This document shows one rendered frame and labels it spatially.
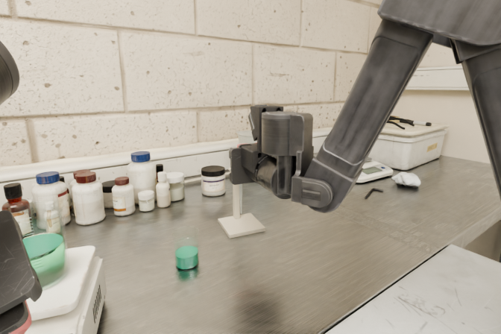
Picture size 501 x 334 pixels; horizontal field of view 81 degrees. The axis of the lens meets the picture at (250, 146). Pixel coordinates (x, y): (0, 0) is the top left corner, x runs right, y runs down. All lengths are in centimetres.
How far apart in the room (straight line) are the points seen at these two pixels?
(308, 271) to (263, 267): 7
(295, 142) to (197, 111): 61
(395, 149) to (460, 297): 70
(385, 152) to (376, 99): 83
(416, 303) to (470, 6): 38
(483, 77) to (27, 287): 39
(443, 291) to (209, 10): 91
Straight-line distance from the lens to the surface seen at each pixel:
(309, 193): 39
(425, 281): 57
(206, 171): 81
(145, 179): 79
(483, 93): 37
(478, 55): 36
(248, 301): 47
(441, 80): 148
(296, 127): 41
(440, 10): 35
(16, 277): 22
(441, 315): 52
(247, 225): 65
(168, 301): 48
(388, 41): 37
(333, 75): 139
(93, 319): 43
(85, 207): 74
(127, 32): 92
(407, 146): 116
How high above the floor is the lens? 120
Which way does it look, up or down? 12 degrees down
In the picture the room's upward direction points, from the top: straight up
